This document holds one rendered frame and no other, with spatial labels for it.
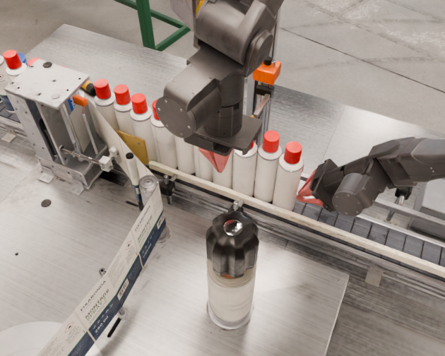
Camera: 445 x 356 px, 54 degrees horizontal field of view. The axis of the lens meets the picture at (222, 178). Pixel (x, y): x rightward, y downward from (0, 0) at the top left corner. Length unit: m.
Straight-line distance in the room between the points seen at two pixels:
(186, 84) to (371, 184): 0.43
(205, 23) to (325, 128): 0.83
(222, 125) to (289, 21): 2.76
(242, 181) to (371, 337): 0.42
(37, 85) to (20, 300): 0.44
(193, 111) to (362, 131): 0.87
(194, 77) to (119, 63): 1.04
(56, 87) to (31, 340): 0.49
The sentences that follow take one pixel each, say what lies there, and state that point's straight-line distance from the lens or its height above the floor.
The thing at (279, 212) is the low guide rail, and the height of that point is 0.91.
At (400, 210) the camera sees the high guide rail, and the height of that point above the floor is 0.96.
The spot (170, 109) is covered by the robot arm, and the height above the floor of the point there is 1.38.
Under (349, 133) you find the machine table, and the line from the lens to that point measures 1.30.
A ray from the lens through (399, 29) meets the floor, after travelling 3.43.
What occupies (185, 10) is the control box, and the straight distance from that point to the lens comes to 0.80.
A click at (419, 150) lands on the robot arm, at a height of 1.19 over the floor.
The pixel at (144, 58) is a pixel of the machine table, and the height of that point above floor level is 0.83.
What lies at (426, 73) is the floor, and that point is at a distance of 3.08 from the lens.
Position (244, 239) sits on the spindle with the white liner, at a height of 1.18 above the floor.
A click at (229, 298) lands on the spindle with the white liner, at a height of 1.02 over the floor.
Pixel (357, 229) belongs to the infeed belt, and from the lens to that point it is 1.04.
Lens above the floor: 1.72
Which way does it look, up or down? 51 degrees down
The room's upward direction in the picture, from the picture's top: straight up
